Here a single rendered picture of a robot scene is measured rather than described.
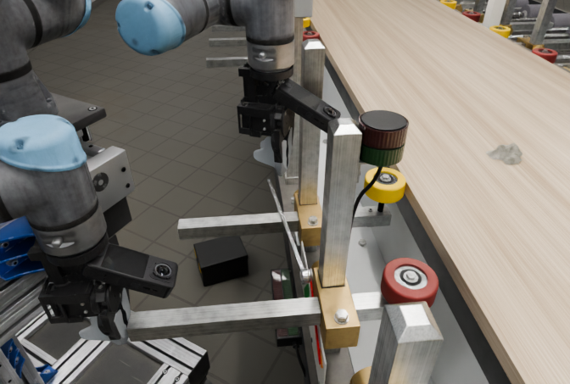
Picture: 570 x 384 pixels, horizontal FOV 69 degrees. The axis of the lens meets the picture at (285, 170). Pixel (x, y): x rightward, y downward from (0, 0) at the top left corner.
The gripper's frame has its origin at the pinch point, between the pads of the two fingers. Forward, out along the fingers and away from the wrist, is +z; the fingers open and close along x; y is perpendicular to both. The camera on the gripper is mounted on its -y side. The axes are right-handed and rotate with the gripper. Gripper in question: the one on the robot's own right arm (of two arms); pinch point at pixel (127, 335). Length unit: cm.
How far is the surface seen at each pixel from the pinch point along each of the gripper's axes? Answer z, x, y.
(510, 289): -8, 3, -56
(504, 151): -9, -31, -74
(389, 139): -31.1, -1.1, -36.0
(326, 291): -4.5, -1.6, -30.1
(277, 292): 12.4, -15.9, -23.8
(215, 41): 1, -149, -7
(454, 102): -8, -59, -76
